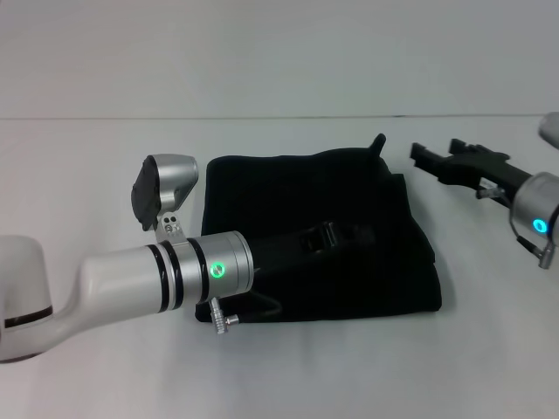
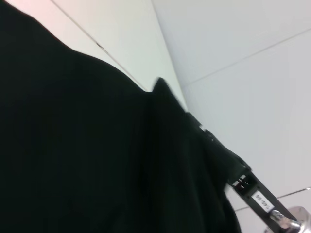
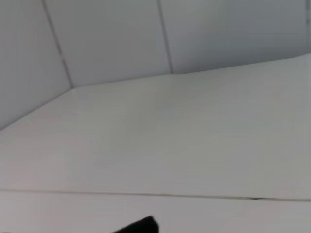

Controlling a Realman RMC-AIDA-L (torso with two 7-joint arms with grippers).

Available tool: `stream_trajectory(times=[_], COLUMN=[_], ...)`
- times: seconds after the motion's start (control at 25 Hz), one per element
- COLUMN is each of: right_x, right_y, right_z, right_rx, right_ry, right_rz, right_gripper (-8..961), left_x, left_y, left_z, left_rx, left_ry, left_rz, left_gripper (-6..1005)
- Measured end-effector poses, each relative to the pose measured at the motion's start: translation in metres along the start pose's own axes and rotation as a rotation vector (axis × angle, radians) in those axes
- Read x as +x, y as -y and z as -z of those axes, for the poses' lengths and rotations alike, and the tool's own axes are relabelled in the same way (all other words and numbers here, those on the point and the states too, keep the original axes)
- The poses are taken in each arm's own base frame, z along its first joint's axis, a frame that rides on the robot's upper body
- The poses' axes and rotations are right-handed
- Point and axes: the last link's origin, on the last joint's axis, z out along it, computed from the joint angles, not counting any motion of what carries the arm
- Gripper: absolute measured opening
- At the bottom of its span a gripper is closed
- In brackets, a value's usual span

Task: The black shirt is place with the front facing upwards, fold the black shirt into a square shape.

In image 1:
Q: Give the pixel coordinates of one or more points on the black T-shirt with FREE print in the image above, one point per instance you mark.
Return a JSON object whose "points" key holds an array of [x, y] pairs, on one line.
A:
{"points": [[349, 244]]}

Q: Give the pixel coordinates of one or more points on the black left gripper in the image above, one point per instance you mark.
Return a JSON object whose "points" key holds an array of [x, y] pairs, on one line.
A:
{"points": [[288, 253]]}

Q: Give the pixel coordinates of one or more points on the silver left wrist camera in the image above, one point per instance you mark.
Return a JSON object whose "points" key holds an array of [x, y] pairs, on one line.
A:
{"points": [[163, 187]]}

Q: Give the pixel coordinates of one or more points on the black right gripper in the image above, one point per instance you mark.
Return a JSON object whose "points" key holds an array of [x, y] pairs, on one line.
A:
{"points": [[485, 170]]}

